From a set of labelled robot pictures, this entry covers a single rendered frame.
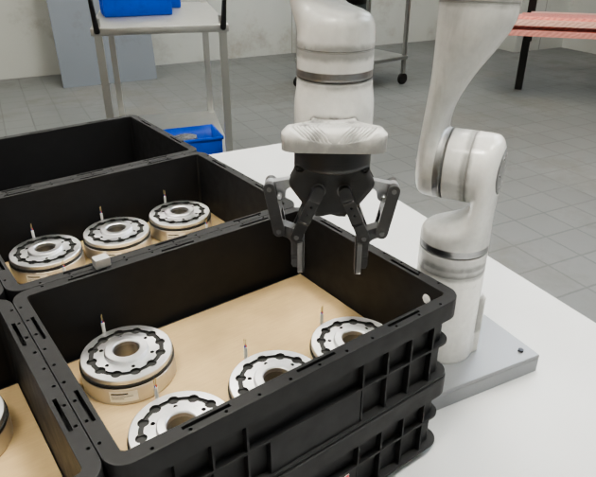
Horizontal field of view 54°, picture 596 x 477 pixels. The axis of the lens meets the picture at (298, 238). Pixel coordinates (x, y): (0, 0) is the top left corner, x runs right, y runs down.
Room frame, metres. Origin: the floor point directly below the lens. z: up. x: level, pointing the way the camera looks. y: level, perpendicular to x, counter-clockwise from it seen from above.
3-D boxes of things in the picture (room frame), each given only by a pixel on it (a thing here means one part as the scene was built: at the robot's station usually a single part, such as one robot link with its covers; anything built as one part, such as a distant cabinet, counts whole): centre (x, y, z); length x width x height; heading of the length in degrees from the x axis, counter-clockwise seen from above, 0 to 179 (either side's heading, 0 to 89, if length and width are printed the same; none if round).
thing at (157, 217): (0.90, 0.20, 0.86); 0.10 x 0.10 x 0.01
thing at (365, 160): (0.55, -0.03, 1.07); 0.08 x 0.08 x 0.09
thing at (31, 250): (0.77, 0.38, 0.86); 0.05 x 0.05 x 0.01
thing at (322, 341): (0.55, -0.07, 0.86); 0.10 x 0.10 x 0.01
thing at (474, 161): (0.71, -0.22, 0.98); 0.09 x 0.09 x 0.17; 64
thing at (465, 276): (0.71, -0.21, 0.82); 0.09 x 0.09 x 0.17; 20
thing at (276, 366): (0.48, 0.02, 0.86); 0.05 x 0.05 x 0.01
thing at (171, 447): (0.54, 0.07, 0.92); 0.40 x 0.30 x 0.02; 127
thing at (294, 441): (0.54, 0.07, 0.87); 0.40 x 0.30 x 0.11; 127
